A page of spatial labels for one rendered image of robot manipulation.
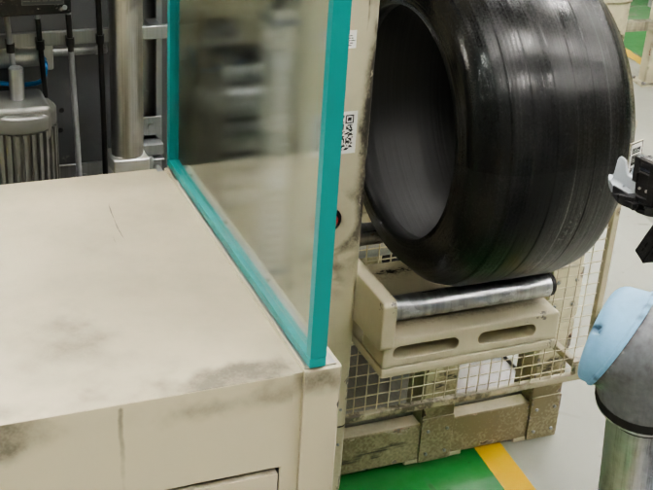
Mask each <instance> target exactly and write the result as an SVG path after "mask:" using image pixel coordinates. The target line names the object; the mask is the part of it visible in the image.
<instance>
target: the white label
mask: <svg viewBox="0 0 653 490"><path fill-rule="evenodd" d="M642 146H643V139H640V140H638V141H635V142H634V143H631V144H630V148H629V154H628V161H627V164H628V168H629V172H630V174H631V172H632V170H633V167H634V164H635V156H638V155H640V154H641V152H642Z"/></svg>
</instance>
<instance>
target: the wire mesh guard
mask: <svg viewBox="0 0 653 490"><path fill-rule="evenodd" d="M621 206H622V205H621V204H619V203H618V206H617V208H616V209H615V211H614V213H613V215H612V217H611V219H610V221H609V223H608V227H606V228H607V233H606V238H603V239H599V240H605V242H604V248H603V250H597V251H594V248H595V245H594V247H593V251H591V252H587V253H592V257H591V262H585V263H581V262H582V257H581V260H580V263H579V264H572V265H570V264H569V265H566V266H564V267H568V273H567V276H566V277H559V278H558V275H559V269H558V273H557V278H556V282H557V281H558V279H561V278H566V279H567V280H568V278H569V277H573V276H577V281H576V286H571V287H567V283H566V286H565V287H564V288H559V289H557V290H560V289H565V294H564V298H558V299H554V298H555V294H554V296H553V299H552V300H547V301H553V302H552V306H553V304H554V300H560V299H563V306H562V309H557V310H562V312H561V317H560V320H559V321H560V323H559V328H558V329H557V332H558V334H557V339H556V340H555V341H556V345H555V351H550V352H545V350H546V349H544V353H539V354H535V351H534V352H533V355H529V356H533V359H534V356H535V355H540V354H544V355H543V361H542V363H540V364H535V365H534V364H533V363H532V364H531V365H529V366H524V367H523V362H524V357H529V356H525V353H524V354H523V357H518V358H514V355H513V357H512V359H507V360H504V359H503V357H502V358H501V361H495V362H492V360H493V359H491V362H490V363H485V364H481V362H482V361H480V365H474V366H471V365H470V363H469V367H460V365H458V368H453V369H448V367H447V370H442V371H437V369H436V370H435V372H432V373H427V374H426V371H425V374H421V375H416V376H414V373H415V372H414V373H413V376H410V377H404V378H402V377H403V375H402V376H401V378H400V379H394V380H392V378H391V377H390V380H389V381H383V382H380V377H379V379H378V383H372V384H368V375H369V374H374V373H376V372H373V373H369V363H367V364H361V365H358V361H359V355H362V353H360V354H359V349H358V354H355V355H351V356H357V355H358V357H357V364H356V365H355V366H350V368H351V367H357V368H356V376H351V377H349V378H353V377H356V380H355V387H351V388H348V389H353V388H355V392H354V397H353V398H350V399H347V400H351V399H354V402H353V408H350V409H346V410H351V409H353V413H349V414H346V415H345V424H351V423H356V422H360V421H365V420H370V419H376V418H381V417H386V416H391V415H396V414H401V413H406V412H411V411H416V410H421V409H427V408H432V407H437V406H442V405H446V404H451V403H461V402H466V401H471V400H476V399H482V398H487V397H491V396H496V395H501V394H507V393H512V392H517V391H522V390H527V389H532V388H537V387H542V386H547V385H552V384H558V383H563V382H568V381H572V380H577V379H580V378H579V377H578V373H576V374H574V371H572V369H573V368H575V367H573V361H574V358H578V357H581V356H577V357H574V355H575V350H576V348H578V347H583V346H585V345H582V346H576V344H577V339H578V337H582V336H587V339H588V336H589V334H590V331H591V329H592V327H593V326H594V324H595V322H596V320H597V318H598V316H599V314H600V312H601V309H602V304H603V299H604V294H605V288H606V283H607V278H608V273H609V268H610V263H611V258H612V253H613V247H614V242H615V237H616V232H617V227H618V222H619V217H620V212H621ZM380 246H381V244H379V247H377V248H370V249H368V245H367V246H366V249H363V250H360V251H366V256H365V262H363V263H365V265H366V263H368V262H375V261H378V263H379V261H381V260H388V259H390V262H391V261H392V259H396V257H393V258H392V252H391V257H390V258H386V259H380V260H379V257H380V249H381V248H387V246H385V247H380ZM373 249H379V252H378V260H372V261H368V260H367V250H373ZM598 251H603V253H602V258H601V261H597V262H592V258H593V254H594V252H598ZM598 262H601V268H600V271H597V272H591V273H590V269H591V264H592V263H598ZM586 263H589V264H590V268H589V273H584V274H579V272H580V266H581V264H586ZM574 265H579V270H578V275H571V276H568V275H569V269H570V267H571V266H574ZM592 273H600V274H599V279H598V282H596V283H589V284H588V280H589V275H590V274H592ZM586 274H588V279H587V284H583V285H577V283H578V277H579V275H586ZM597 283H598V284H597ZM591 284H597V289H596V292H595V293H593V294H588V295H595V299H594V303H591V304H585V305H584V301H585V297H586V296H588V295H586V291H587V286H588V285H591ZM585 285H586V290H585V295H582V296H576V295H575V294H576V289H577V287H579V286H585ZM572 287H575V293H574V297H565V296H566V290H567V288H572ZM583 296H584V300H583V305H579V306H573V305H574V300H575V298H577V297H583ZM566 298H573V304H572V307H568V308H563V307H564V302H565V299H566ZM593 304H594V305H593ZM587 305H593V310H592V314H588V315H582V312H583V307H584V306H587ZM581 306H582V311H581V316H577V317H571V316H572V310H573V308H575V307H581ZM570 308H572V309H571V314H570V318H565V319H562V313H563V310H564V309H570ZM590 315H591V321H590V325H585V326H580V323H581V318H582V317H584V316H590ZM578 317H580V322H579V327H573V328H570V321H571V319H572V318H578ZM566 319H570V320H569V325H568V329H562V330H560V324H561V320H566ZM586 326H589V331H588V334H586V335H581V336H578V334H579V329H580V327H586ZM575 328H578V333H577V336H576V337H571V338H568V333H569V329H575ZM563 330H568V331H567V338H565V339H559V340H558V335H559V331H563ZM572 338H576V343H575V347H571V348H567V341H566V347H565V349H561V350H556V347H557V341H561V340H568V339H572ZM572 348H574V354H573V357H572V358H566V359H565V353H566V350H568V349H572ZM562 350H565V353H564V357H563V358H562V359H561V360H556V361H554V358H555V352H557V351H562ZM551 352H554V357H553V361H551V362H545V363H543V362H544V356H545V354H546V353H551ZM519 358H523V361H522V366H521V367H515V368H520V369H521V372H520V377H515V378H510V377H511V370H512V369H515V368H512V365H513V359H519ZM567 359H572V365H571V367H567V368H563V364H564V360H567ZM508 360H512V363H511V368H509V369H504V370H501V367H502V361H508ZM558 361H563V363H562V369H557V370H552V369H553V364H554V362H558ZM497 362H501V365H500V370H499V371H493V372H491V367H492V363H497ZM552 362H553V363H552ZM547 363H552V367H551V371H546V372H542V368H543V364H547ZM486 364H491V365H490V372H488V373H482V374H480V368H481V365H486ZM541 364H542V366H541V372H540V373H536V374H532V371H533V366H536V365H541ZM363 365H368V370H367V374H362V375H357V372H358V366H363ZM476 366H480V367H479V373H478V374H477V375H471V376H469V369H470V367H476ZM530 366H532V369H531V375H526V376H521V374H522V368H525V367H530ZM460 368H468V374H467V377H462V378H458V375H459V369H460ZM568 368H571V370H570V372H565V373H562V370H563V369H568ZM455 369H457V370H458V373H457V378H456V379H451V380H447V374H448V371H449V370H455ZM505 370H510V375H509V379H504V380H500V373H501V372H502V371H505ZM558 370H560V371H561V373H559V374H554V375H551V374H552V372H553V371H558ZM444 371H447V372H446V379H445V381H440V382H435V380H436V374H437V373H439V372H444ZM495 372H499V378H498V381H495V382H489V381H490V374H491V373H495ZM547 372H551V373H550V375H549V376H543V377H541V374H542V373H547ZM434 373H435V378H434V383H430V384H425V377H426V375H428V374H434ZM484 374H489V379H488V383H484V384H479V385H478V382H479V375H484ZM538 374H540V377H538V378H534V379H531V377H532V375H538ZM364 375H367V380H366V385H361V386H357V387H356V384H357V377H359V376H364ZM417 376H424V383H423V385H419V386H414V387H413V382H414V377H417ZM473 376H478V380H477V385H473V386H468V387H467V383H468V378H469V377H473ZM527 376H529V377H530V379H529V380H523V381H520V380H521V378H522V377H527ZM412 377H413V379H412V387H408V388H403V389H401V386H402V379H406V378H412ZM463 378H467V381H466V387H463V388H458V389H457V383H458V379H463ZM516 378H519V381H518V382H513V383H510V380H511V379H516ZM396 380H401V383H400V389H398V390H392V391H390V390H391V381H396ZM452 380H457V381H456V388H455V389H453V390H448V391H445V390H446V382H447V381H452ZM506 380H509V381H508V383H507V384H502V385H499V383H500V382H501V381H506ZM385 382H390V387H389V391H388V392H382V393H379V384H380V383H385ZM441 382H445V387H444V391H443V392H437V393H435V392H434V388H435V384H436V383H441ZM496 382H498V386H493V387H489V384H491V383H496ZM374 384H378V389H377V394H371V395H368V394H367V386H369V385H374ZM431 384H434V386H433V393H432V394H427V395H423V394H424V386H426V385H431ZM485 384H488V386H487V388H482V389H478V386H480V385H485ZM363 386H366V391H365V396H361V397H355V395H356V388H359V387H363ZM421 386H423V392H422V396H417V397H412V391H413V388H415V387H421ZM475 386H477V387H476V390H471V391H467V388H470V387H475ZM410 388H411V397H410V398H406V399H400V396H401V390H405V389H410ZM464 388H465V392H461V393H457V394H456V390H460V389H464ZM399 390H400V393H399V400H396V401H390V402H389V399H390V392H394V391H399ZM449 391H455V394H451V395H446V396H445V392H449ZM384 393H389V396H388V401H387V402H381V403H378V395H379V394H384ZM439 393H444V395H443V396H441V397H436V398H434V397H433V396H434V394H439ZM373 395H377V400H376V404H371V405H366V397H368V396H373ZM428 395H432V398H430V399H425V400H423V396H428ZM362 397H365V402H364V406H360V407H355V408H354V406H355V399H357V398H362ZM418 397H422V399H421V400H420V401H414V402H411V400H412V399H413V398H418ZM408 399H410V402H406V403H400V401H402V400H408ZM397 401H399V402H398V404H395V405H390V406H389V403H392V402H397ZM382 403H387V404H388V405H387V406H385V407H379V408H377V404H382ZM373 405H376V408H374V409H369V410H365V408H366V407H367V406H373ZM362 407H364V411H359V412H354V409H357V408H362Z"/></svg>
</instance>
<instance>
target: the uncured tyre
mask: <svg viewBox="0 0 653 490"><path fill-rule="evenodd" d="M635 134H636V105H635V93H634V85H633V78H632V72H631V67H630V62H629V59H628V55H627V52H626V48H625V45H624V42H623V39H622V36H621V34H620V31H619V29H618V26H617V24H616V22H615V19H614V17H613V15H612V13H611V12H610V11H609V9H608V7H607V6H606V4H605V3H604V1H603V0H380V5H379V17H378V28H377V40H376V52H375V61H374V72H373V85H372V98H371V111H370V123H369V134H368V146H367V155H366V160H365V181H364V193H363V204H364V207H365V209H366V212H367V214H368V216H369V219H370V221H371V223H372V224H373V226H374V228H375V230H376V231H377V233H378V235H379V236H380V238H381V239H382V241H383V242H384V244H385V245H386V246H387V248H388V249H389V250H390V251H391V252H392V253H393V254H394V255H395V256H396V257H397V258H398V259H399V260H401V261H402V262H403V263H404V264H406V265H407V266H408V267H409V268H410V269H412V270H413V271H414V272H415V273H417V274H418V275H419V276H421V277H422V278H424V279H426V280H428V281H430V282H432V283H436V284H443V285H449V286H457V287H461V286H468V285H475V283H476V284H481V282H483V283H488V281H489V282H494V280H496V281H500V279H501V280H506V278H508V279H513V278H519V277H525V276H532V275H537V274H544V273H549V272H553V271H555V270H558V269H560V268H562V267H564V266H566V265H568V264H570V263H573V262H575V261H576V260H578V259H580V258H581V257H582V256H584V255H585V254H586V253H587V252H588V251H589V250H590V249H591V248H592V247H593V246H594V245H595V244H596V242H597V241H598V240H599V238H600V237H601V235H602V233H603V232H604V230H605V228H606V226H607V225H608V223H609V221H610V219H611V217H612V215H613V213H614V211H615V209H616V208H617V206H618V202H617V201H616V200H615V198H614V197H613V195H612V192H611V190H610V188H609V185H608V175H609V174H614V171H615V167H616V163H617V160H618V158H619V157H624V158H625V159H626V161H628V154H629V148H630V144H631V143H634V142H635Z"/></svg>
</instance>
